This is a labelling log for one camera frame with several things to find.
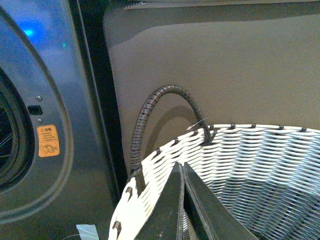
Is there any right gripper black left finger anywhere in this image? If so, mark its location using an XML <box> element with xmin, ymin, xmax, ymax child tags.
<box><xmin>135</xmin><ymin>162</ymin><xmax>185</xmax><ymax>240</ymax></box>

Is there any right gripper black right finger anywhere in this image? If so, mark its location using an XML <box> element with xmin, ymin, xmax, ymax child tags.
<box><xmin>183</xmin><ymin>163</ymin><xmax>257</xmax><ymax>240</ymax></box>

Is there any grey front-load washing machine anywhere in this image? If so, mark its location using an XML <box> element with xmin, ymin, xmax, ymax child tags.
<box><xmin>0</xmin><ymin>0</ymin><xmax>119</xmax><ymax>240</ymax></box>

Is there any white woven laundry basket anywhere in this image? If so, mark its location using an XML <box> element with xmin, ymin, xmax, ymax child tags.
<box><xmin>109</xmin><ymin>124</ymin><xmax>320</xmax><ymax>240</ymax></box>

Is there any white tape piece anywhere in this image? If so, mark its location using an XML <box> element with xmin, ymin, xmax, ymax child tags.
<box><xmin>76</xmin><ymin>224</ymin><xmax>100</xmax><ymax>240</ymax></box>

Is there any orange warning sticker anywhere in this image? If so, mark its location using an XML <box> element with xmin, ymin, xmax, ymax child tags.
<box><xmin>36</xmin><ymin>124</ymin><xmax>60</xmax><ymax>158</ymax></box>

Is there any dark wrapped basket handle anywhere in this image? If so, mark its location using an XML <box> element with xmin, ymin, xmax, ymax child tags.
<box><xmin>129</xmin><ymin>84</ymin><xmax>217</xmax><ymax>195</ymax></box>

